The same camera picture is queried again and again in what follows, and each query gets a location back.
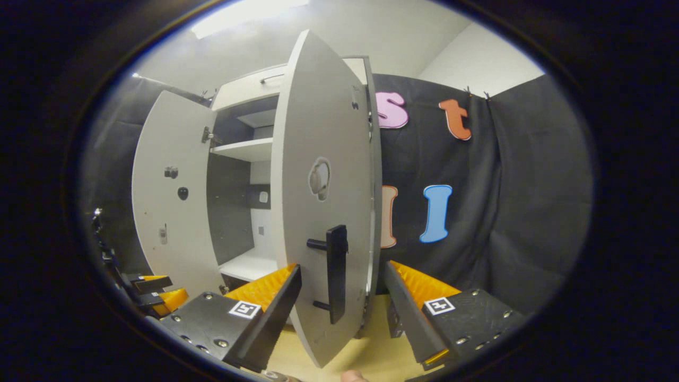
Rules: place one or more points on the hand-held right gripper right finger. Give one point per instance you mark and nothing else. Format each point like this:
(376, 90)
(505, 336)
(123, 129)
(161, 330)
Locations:
(408, 318)

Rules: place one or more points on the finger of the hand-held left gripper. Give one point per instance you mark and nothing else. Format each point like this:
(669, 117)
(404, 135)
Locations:
(172, 302)
(154, 284)

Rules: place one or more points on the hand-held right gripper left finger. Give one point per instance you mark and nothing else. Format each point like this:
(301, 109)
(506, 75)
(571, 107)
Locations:
(276, 318)

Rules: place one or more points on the white cabinet door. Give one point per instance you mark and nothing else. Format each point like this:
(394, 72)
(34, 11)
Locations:
(318, 132)
(175, 159)

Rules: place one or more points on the white cabinet shelf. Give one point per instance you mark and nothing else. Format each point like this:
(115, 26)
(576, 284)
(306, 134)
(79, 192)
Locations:
(249, 149)
(252, 265)

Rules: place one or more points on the grey and white cabinet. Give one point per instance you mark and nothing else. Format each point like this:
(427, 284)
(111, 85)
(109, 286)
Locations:
(228, 212)

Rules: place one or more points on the metal door hinge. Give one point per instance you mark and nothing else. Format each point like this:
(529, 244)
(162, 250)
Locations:
(209, 136)

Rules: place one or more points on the blue printed book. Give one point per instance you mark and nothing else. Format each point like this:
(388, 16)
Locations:
(393, 318)

